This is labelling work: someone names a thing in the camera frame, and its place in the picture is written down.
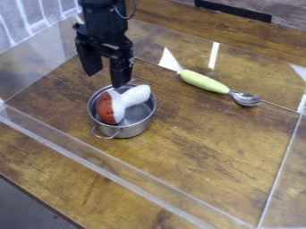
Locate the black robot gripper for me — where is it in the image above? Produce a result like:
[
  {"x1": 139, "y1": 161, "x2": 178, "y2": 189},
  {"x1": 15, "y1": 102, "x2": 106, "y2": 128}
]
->
[{"x1": 73, "y1": 3, "x2": 134, "y2": 89}]

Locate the red and white plush mushroom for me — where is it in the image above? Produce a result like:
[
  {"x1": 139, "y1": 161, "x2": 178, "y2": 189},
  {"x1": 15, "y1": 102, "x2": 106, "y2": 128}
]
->
[{"x1": 96, "y1": 85, "x2": 151, "y2": 124}]

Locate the small silver metal pot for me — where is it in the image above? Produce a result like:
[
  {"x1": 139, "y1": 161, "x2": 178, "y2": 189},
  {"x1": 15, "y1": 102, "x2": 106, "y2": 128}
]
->
[{"x1": 87, "y1": 83, "x2": 156, "y2": 140}]

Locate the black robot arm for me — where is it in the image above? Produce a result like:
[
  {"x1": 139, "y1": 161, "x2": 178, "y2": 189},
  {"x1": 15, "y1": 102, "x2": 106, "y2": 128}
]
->
[{"x1": 73, "y1": 0, "x2": 134, "y2": 89}]

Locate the black bar at back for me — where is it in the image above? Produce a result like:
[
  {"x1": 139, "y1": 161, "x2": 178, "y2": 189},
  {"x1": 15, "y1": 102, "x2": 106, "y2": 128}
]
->
[{"x1": 194, "y1": 0, "x2": 273, "y2": 23}]

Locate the green handled metal spoon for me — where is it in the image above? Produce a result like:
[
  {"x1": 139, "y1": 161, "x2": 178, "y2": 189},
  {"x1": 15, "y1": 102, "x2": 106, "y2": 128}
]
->
[{"x1": 178, "y1": 70, "x2": 262, "y2": 106}]

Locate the clear acrylic enclosure wall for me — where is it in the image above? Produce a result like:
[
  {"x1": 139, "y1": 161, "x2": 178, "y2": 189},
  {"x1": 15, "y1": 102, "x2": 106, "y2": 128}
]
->
[{"x1": 0, "y1": 0, "x2": 306, "y2": 229}]

